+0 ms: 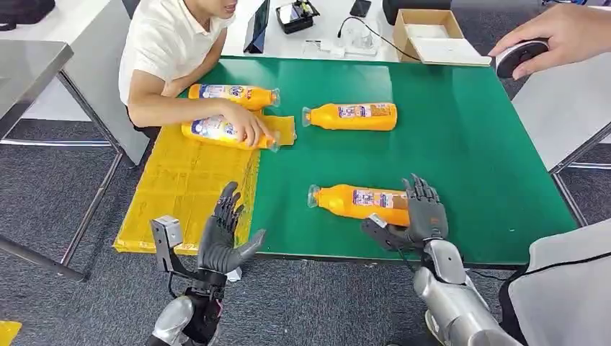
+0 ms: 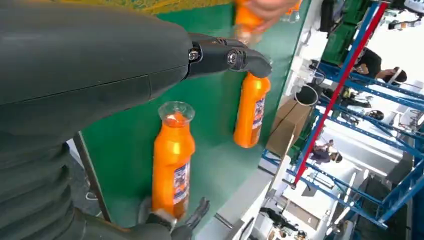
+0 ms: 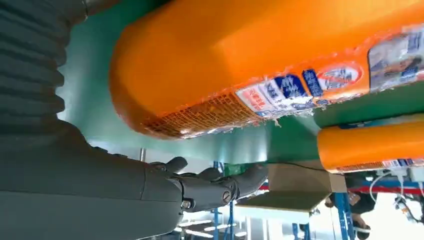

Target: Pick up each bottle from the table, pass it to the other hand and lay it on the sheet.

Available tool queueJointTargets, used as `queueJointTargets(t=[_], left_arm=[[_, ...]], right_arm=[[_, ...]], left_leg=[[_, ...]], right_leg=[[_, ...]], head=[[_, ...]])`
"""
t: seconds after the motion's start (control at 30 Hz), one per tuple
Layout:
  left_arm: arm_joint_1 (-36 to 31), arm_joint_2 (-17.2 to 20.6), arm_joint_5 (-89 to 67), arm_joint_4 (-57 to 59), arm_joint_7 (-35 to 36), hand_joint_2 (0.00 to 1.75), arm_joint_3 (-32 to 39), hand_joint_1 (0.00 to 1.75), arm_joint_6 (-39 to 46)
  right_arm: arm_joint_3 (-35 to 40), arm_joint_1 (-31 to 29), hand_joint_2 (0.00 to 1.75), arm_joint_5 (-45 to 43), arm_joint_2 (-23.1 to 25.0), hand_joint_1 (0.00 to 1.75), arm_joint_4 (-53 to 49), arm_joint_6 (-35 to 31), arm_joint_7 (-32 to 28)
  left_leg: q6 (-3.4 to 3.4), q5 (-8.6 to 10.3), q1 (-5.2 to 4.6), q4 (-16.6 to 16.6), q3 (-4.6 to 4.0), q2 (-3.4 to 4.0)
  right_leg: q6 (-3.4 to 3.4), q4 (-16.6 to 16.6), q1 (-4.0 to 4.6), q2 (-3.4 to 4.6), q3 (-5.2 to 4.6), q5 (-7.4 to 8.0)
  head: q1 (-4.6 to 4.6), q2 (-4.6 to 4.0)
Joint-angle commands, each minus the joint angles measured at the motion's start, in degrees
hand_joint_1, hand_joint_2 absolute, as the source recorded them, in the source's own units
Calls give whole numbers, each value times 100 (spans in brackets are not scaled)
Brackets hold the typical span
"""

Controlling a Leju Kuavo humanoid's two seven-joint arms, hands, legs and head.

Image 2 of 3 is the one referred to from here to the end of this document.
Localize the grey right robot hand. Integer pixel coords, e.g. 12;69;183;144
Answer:
71;197;212;240

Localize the white side table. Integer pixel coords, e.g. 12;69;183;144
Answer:
195;155;293;240

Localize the blue steel rack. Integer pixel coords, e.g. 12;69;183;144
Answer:
261;0;424;230

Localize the background person bending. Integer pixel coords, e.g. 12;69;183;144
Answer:
352;47;408;84

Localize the person's hand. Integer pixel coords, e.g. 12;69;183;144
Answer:
246;0;301;33

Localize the white desk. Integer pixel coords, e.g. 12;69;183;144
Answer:
281;0;329;100

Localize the orange drink bottle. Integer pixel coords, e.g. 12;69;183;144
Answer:
233;0;303;46
233;72;272;149
151;100;196;220

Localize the green crate stack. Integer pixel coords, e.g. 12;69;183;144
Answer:
320;0;371;66

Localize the background person seated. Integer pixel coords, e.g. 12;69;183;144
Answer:
310;139;344;166

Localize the red pole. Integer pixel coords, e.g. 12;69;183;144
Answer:
292;2;389;186

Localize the brown cardboard box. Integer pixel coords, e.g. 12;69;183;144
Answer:
266;99;313;157

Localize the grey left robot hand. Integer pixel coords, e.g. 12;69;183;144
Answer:
0;0;273;144

